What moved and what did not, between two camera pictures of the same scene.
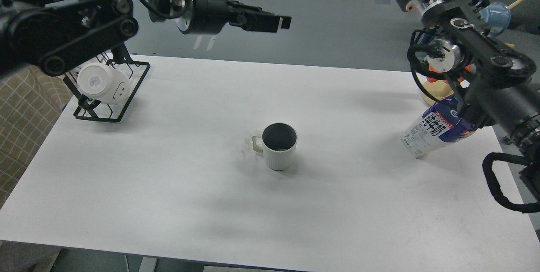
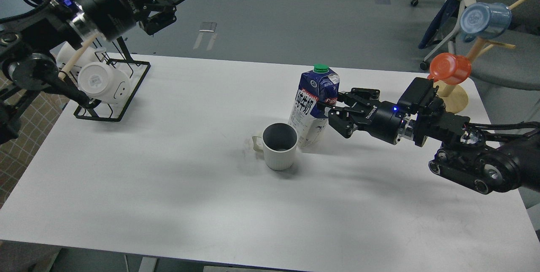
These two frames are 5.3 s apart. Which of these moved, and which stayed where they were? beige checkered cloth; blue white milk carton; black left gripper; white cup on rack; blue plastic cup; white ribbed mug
Moved: blue white milk carton; black left gripper
Stayed: white ribbed mug; beige checkered cloth; blue plastic cup; white cup on rack
